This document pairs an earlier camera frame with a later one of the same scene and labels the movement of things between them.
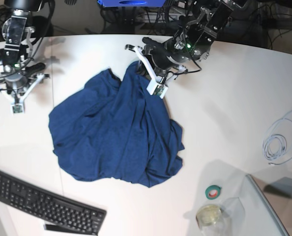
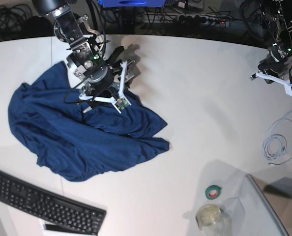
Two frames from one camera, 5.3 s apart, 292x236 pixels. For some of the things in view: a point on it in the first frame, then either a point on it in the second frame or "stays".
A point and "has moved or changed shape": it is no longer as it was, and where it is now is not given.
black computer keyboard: (57, 208) stays
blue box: (131, 3) stays
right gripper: (161, 56) → (277, 62)
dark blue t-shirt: (117, 130) has moved or changed shape
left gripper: (16, 83) → (101, 79)
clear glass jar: (210, 220) stays
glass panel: (284, 196) stays
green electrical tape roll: (212, 191) stays
